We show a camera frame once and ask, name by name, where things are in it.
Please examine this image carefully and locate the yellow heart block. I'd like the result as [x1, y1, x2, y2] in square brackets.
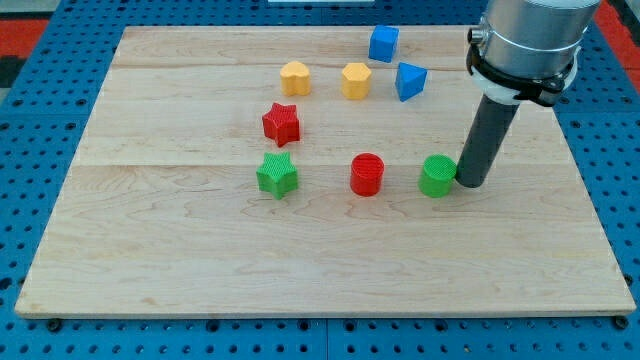
[280, 61, 311, 96]

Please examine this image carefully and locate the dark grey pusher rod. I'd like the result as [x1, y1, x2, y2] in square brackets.
[456, 95, 519, 188]

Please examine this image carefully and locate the wooden board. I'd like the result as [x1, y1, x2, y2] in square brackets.
[15, 26, 636, 319]

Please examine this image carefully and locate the red star block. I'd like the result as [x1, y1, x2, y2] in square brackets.
[262, 102, 301, 147]

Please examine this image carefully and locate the blue cube block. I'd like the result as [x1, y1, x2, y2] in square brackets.
[368, 25, 399, 63]

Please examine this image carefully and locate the yellow hexagon block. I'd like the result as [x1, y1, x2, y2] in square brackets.
[341, 63, 372, 100]

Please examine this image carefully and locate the green cylinder block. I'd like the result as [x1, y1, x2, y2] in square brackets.
[418, 154, 457, 198]

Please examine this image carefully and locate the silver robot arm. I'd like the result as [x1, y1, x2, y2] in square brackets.
[467, 0, 600, 107]

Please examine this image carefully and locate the blue triangle block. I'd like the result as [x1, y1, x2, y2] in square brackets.
[395, 62, 428, 102]

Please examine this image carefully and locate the green star block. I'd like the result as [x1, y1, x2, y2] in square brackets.
[256, 152, 298, 200]

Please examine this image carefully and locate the red cylinder block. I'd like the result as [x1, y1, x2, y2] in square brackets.
[350, 153, 384, 197]

